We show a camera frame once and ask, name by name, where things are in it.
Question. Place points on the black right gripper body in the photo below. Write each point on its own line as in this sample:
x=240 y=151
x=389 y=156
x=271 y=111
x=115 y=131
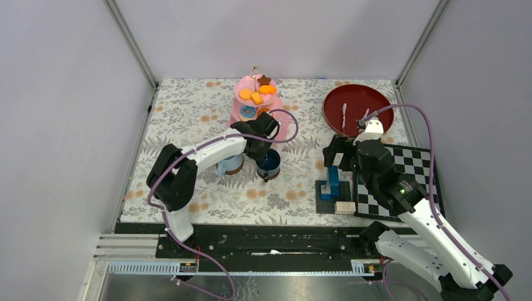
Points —
x=342 y=148

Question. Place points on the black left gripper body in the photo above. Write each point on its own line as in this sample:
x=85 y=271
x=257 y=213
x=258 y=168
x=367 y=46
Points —
x=258 y=147

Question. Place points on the orange tart toy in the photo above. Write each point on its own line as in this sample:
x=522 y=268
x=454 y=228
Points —
x=262 y=110

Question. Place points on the blue frosted donut toy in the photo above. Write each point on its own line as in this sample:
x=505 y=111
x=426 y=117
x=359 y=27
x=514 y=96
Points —
x=247 y=113

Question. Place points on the yellow square biscuit toy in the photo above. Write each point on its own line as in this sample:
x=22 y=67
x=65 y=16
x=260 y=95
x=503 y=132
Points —
x=256 y=98

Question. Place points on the pink three-tier cake stand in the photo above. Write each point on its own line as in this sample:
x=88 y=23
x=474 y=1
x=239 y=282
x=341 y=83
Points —
x=273 y=102

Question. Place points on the orange round cookie toy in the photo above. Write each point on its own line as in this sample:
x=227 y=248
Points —
x=245 y=94

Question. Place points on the dark blue mug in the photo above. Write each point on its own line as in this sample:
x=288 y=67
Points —
x=270 y=163

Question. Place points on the brown star cookie toy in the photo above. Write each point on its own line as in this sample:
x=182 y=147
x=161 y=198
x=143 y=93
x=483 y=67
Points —
x=264 y=80

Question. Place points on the light blue mug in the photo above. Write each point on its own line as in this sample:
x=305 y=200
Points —
x=229 y=163

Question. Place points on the orange yellow fish pastry toy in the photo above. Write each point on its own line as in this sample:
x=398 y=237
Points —
x=267 y=90

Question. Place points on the dark brown wooden coaster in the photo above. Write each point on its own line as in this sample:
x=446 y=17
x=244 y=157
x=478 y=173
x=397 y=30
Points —
x=268 y=175

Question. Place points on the light brown wooden coaster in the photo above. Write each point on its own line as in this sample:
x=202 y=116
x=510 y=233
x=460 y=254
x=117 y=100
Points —
x=238 y=169

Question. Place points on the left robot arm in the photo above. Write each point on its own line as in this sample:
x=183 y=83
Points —
x=172 y=178

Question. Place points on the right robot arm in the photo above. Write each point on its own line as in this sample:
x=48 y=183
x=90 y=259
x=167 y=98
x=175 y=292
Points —
x=452 y=266

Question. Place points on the blue building block tower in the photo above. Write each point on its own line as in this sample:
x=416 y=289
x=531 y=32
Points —
x=329 y=189

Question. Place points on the dark red round tray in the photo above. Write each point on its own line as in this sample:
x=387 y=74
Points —
x=358 y=98

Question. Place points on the black white checkerboard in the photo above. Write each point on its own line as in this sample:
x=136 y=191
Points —
x=410 y=160

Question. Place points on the white building block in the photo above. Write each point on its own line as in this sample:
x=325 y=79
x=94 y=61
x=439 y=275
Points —
x=344 y=207

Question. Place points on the grey building block baseplate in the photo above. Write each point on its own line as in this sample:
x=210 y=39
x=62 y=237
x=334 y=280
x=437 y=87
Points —
x=327 y=207

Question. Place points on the floral patterned tablecloth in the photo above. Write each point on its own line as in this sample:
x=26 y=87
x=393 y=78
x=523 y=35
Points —
x=190 y=111

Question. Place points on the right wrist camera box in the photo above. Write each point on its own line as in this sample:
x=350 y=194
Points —
x=373 y=131

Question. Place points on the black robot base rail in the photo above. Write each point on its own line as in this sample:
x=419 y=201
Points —
x=313 y=249

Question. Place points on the aluminium frame post right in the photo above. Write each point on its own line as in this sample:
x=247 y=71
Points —
x=422 y=41

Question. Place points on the aluminium frame post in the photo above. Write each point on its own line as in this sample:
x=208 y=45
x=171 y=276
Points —
x=422 y=41
x=131 y=42

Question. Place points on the aluminium frame post left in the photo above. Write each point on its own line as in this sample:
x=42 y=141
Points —
x=131 y=42

